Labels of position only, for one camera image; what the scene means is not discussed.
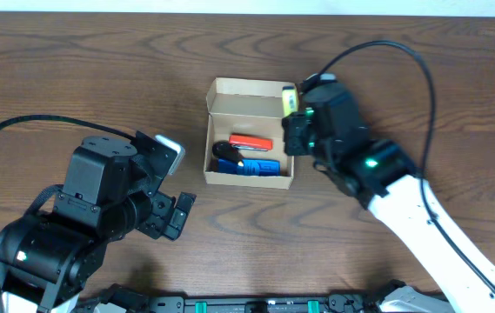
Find open cardboard box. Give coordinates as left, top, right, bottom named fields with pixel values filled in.
left=204, top=77, right=294, bottom=190

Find yellow highlighter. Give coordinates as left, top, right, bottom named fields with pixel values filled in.
left=282, top=85, right=298, bottom=117

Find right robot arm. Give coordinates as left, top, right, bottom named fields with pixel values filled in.
left=282, top=81, right=495, bottom=312

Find blue plastic holder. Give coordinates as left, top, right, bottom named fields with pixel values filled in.
left=217, top=159, right=280, bottom=176

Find red stapler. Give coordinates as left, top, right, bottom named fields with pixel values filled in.
left=229, top=134, right=273, bottom=151

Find black correction tape dispenser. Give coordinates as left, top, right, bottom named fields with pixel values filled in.
left=211, top=141, right=244, bottom=166

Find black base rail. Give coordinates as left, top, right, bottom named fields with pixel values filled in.
left=72, top=280, right=448, bottom=313

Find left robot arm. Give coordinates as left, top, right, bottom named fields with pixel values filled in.
left=0, top=132, right=196, bottom=312

